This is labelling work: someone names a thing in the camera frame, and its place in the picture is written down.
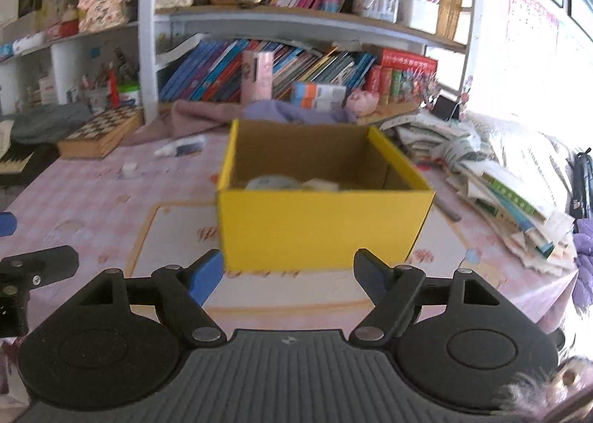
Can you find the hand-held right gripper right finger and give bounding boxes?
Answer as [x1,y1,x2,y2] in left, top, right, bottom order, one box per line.
[349,247,502,348]

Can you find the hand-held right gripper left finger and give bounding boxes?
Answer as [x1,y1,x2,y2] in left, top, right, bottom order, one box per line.
[75,248,228,348]

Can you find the yellow cardboard box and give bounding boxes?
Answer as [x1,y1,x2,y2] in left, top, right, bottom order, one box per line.
[217,118,436,273]

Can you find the yellow tape roll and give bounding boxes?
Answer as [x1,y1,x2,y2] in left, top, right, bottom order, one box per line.
[245,175,302,191]

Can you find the black keyboard piano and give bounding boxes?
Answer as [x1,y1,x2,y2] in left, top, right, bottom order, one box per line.
[0,119,59,189]

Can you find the pink checkered tablecloth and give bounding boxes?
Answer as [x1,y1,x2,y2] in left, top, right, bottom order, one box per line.
[0,126,580,345]

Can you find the grey marker pen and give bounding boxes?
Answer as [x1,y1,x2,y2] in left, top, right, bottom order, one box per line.
[433,194,464,222]

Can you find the grey cloth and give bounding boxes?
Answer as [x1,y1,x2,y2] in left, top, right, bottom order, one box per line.
[9,103,93,145]

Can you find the wooden chess board box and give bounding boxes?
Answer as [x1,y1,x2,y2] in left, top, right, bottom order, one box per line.
[57,105,145,159]

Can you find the small spray bottle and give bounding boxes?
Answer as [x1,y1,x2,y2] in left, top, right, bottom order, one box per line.
[154,135,206,159]

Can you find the pink cloth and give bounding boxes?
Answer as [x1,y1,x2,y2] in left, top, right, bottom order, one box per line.
[120,100,246,146]

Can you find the pile of papers and books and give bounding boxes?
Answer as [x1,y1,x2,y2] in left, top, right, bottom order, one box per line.
[380,110,580,271]

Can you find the cup of brushes and pens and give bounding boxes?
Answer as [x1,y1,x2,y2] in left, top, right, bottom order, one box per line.
[81,47,142,111]

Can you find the pink pig toy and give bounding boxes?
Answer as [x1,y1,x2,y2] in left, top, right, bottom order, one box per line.
[345,90,380,117]

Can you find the red pen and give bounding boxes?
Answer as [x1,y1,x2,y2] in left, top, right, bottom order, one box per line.
[107,68,120,109]

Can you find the purple cloth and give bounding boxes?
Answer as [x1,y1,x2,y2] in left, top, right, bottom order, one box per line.
[238,100,357,125]

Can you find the green-lid white jar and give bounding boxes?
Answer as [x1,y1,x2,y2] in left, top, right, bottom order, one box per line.
[117,85,142,108]

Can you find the black phone stand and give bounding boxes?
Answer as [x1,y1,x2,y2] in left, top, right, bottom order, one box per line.
[433,95,460,122]

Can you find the orange blue white boxes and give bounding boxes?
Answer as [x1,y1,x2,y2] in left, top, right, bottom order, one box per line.
[291,82,347,111]

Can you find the pink phone-shaped box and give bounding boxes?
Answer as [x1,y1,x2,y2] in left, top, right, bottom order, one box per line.
[240,51,274,104]

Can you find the row of leaning books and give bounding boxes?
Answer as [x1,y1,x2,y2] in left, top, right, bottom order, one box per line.
[160,38,377,102]

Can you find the row of red books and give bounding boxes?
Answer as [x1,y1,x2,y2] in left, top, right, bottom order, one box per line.
[368,49,438,105]

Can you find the white bookshelf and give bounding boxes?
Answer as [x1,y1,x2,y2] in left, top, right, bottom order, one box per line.
[0,0,478,127]

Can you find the black bag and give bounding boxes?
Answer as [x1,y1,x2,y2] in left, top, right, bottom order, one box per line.
[565,152,593,220]

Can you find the pink floral ornament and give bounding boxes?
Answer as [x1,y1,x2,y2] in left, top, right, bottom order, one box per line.
[78,0,130,32]

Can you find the white storage box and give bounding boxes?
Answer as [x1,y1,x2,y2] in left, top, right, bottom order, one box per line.
[399,0,441,34]

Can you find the stack of wooden-coloured notebooks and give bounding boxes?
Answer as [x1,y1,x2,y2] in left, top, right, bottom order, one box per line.
[438,0,468,41]

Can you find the wall poster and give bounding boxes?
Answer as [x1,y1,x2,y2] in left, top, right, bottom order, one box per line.
[507,0,559,57]

